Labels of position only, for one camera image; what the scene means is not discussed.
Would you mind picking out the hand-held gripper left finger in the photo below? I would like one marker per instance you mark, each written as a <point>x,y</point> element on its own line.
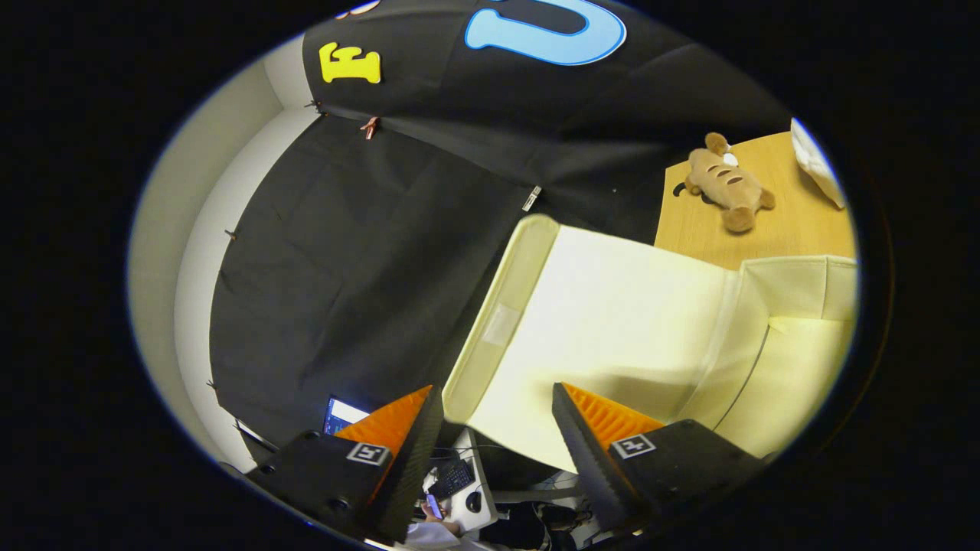
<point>417,459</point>

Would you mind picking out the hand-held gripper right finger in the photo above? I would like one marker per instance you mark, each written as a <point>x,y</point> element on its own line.
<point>586,459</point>

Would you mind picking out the fabric storage box with lid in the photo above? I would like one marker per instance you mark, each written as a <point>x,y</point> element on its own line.
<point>628,314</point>

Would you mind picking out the black keyboard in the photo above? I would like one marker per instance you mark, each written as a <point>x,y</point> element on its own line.
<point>453,480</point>

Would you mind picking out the smartphone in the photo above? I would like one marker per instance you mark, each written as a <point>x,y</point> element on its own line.
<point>433,506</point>

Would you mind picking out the black computer mouse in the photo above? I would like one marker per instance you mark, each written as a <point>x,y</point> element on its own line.
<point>474,501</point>

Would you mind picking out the computer monitor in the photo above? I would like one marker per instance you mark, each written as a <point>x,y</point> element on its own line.
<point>341,417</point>

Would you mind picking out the black backdrop cloth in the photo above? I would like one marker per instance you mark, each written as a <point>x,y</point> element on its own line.
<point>344,268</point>

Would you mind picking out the silver cloth clip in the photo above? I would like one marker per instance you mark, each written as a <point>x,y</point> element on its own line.
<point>532,198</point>

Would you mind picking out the brown striped plush toy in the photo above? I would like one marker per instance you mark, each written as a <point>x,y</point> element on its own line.
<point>723,184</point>

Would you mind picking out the pink cloth clip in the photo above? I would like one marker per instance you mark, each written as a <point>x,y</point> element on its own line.
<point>370,128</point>

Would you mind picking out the white plush toy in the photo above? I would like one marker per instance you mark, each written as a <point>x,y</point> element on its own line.
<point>815,164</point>

